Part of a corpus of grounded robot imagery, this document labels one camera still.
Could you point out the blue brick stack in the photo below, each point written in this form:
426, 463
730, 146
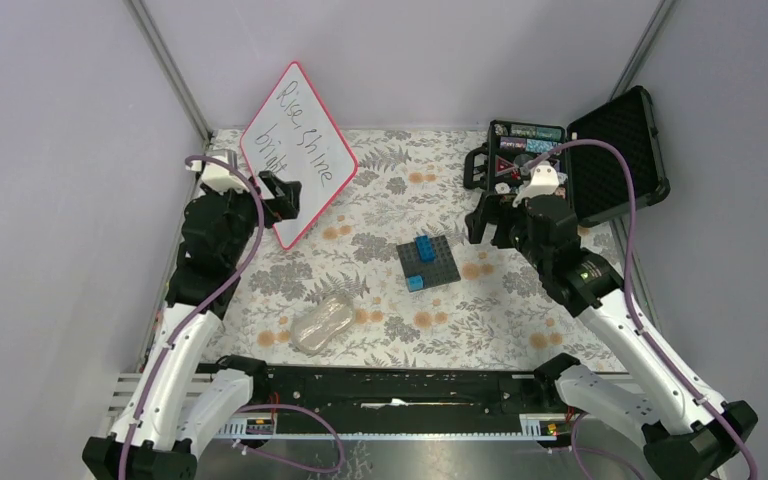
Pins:
424, 248

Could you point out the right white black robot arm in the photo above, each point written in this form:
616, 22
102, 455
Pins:
686, 429

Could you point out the red framed whiteboard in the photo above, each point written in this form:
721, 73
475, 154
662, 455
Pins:
294, 136

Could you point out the small light blue brick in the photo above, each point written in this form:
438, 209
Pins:
415, 283

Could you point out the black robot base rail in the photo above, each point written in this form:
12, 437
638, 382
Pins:
376, 402

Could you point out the black poker chip case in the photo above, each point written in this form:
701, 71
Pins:
591, 179

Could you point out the dark grey brick baseplate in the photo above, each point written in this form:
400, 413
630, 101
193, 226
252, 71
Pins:
442, 271

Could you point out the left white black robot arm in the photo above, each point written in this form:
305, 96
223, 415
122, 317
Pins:
157, 436

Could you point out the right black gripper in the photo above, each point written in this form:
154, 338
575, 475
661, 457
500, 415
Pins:
493, 207

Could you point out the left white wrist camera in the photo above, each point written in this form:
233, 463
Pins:
214, 177

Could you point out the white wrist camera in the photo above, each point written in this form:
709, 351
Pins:
214, 177
545, 179

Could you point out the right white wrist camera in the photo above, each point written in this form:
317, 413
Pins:
545, 179

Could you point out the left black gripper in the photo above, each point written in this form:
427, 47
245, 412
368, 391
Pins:
285, 202

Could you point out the floral table mat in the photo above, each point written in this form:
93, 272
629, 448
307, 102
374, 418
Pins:
388, 278

